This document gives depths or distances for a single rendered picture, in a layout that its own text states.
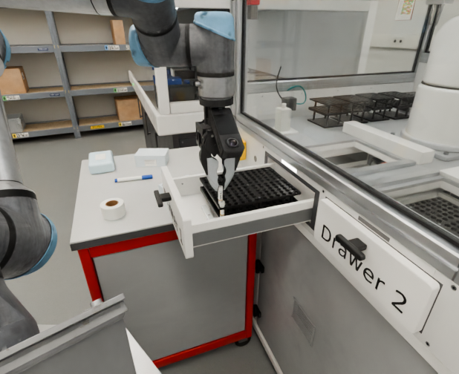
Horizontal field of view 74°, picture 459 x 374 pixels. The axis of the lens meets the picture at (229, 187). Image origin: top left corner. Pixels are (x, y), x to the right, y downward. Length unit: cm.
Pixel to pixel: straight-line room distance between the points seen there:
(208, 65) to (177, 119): 95
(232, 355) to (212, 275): 50
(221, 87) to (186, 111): 94
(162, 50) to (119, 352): 47
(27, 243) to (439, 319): 66
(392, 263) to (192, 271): 68
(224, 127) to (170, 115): 94
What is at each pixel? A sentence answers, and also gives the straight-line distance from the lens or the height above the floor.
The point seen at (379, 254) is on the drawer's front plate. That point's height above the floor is 91.
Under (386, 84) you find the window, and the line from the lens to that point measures 61.
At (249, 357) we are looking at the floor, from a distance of 153.
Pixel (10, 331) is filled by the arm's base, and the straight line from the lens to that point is 44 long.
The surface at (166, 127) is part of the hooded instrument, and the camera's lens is 155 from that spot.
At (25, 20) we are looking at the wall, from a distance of 479.
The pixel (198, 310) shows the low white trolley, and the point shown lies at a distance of 123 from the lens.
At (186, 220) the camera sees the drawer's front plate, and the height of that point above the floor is 92.
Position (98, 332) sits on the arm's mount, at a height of 101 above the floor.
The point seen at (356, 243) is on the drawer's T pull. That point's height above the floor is 91.
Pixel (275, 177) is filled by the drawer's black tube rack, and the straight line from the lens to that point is 87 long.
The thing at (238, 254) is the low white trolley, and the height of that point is 56.
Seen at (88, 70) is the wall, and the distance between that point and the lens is 479.
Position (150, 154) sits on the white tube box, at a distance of 130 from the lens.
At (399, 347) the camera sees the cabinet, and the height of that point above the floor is 73.
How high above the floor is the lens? 128
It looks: 28 degrees down
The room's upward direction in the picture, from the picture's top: straight up
